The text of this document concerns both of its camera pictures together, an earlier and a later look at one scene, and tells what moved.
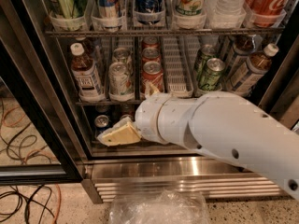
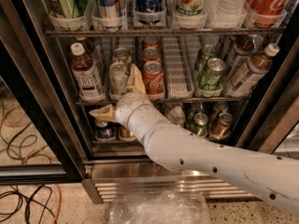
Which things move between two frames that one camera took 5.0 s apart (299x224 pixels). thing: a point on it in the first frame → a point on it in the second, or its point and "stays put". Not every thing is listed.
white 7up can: x=121 y=81 stays put
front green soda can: x=210 y=77 stays put
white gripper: x=147 y=118 → x=127 y=108
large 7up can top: x=190 y=0 stays put
